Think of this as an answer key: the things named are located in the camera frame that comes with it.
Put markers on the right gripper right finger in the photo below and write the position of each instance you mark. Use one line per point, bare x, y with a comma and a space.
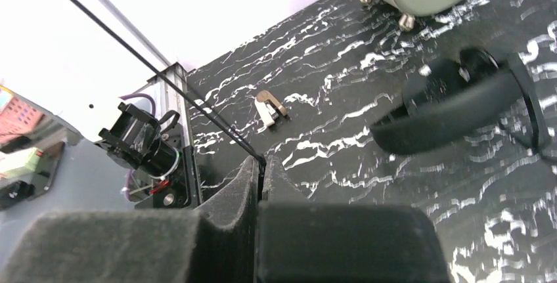
303, 241

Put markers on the pink basket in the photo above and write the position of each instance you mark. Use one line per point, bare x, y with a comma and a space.
17, 117

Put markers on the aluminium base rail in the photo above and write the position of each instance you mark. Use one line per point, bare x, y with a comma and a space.
182, 188

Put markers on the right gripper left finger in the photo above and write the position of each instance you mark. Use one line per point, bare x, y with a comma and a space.
211, 243

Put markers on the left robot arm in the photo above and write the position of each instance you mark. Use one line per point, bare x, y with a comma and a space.
134, 142

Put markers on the black headphones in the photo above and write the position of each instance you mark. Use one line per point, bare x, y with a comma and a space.
446, 100

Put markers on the small tan white clip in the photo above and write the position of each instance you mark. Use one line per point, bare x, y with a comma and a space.
269, 108

